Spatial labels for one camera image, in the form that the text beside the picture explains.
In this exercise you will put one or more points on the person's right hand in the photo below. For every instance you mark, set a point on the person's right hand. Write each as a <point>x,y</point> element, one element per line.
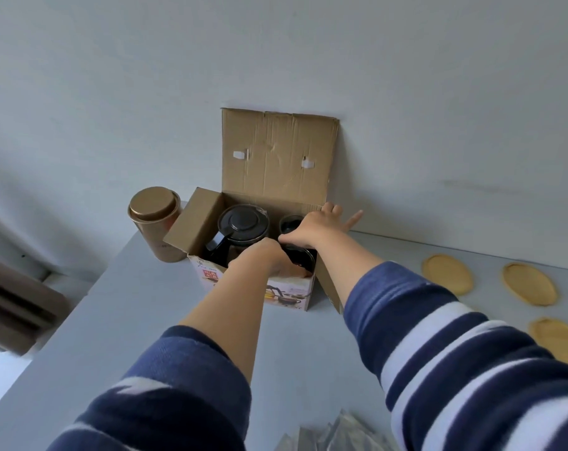
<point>319,227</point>

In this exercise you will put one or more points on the person's left hand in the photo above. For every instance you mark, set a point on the person's left hand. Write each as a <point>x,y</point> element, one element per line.
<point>265,260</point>

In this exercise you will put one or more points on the glass cup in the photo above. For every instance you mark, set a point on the glass cup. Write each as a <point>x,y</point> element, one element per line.
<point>291,225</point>
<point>303,258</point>

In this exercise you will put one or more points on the glass teapot black lid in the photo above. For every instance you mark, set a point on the glass teapot black lid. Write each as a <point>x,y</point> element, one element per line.
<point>241,220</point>

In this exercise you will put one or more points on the red cardboard tea set box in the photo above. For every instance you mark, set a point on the red cardboard tea set box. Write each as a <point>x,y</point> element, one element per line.
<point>274,150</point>

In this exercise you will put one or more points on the bronze metal tea canister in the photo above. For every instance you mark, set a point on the bronze metal tea canister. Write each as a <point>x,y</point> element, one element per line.
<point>152,206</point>

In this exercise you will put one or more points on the wooden coaster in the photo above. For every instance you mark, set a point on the wooden coaster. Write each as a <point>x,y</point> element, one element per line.
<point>530,284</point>
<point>561,342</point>
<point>448,274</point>

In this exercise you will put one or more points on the person's left forearm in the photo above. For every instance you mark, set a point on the person's left forearm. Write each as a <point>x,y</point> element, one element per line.
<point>232,314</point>

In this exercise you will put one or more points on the person's right forearm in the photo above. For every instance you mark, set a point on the person's right forearm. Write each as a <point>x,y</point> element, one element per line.
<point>345,267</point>

